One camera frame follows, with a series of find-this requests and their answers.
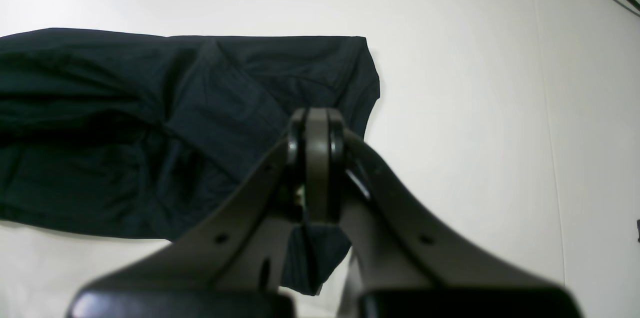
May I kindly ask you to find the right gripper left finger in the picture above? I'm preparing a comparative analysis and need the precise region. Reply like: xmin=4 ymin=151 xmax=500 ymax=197
xmin=66 ymin=108 xmax=313 ymax=318

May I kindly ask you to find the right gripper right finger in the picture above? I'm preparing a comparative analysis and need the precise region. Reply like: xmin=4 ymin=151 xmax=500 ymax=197
xmin=317 ymin=108 xmax=581 ymax=318

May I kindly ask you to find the black T-shirt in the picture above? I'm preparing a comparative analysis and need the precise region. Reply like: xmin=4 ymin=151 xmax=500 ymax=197
xmin=0 ymin=28 xmax=381 ymax=296

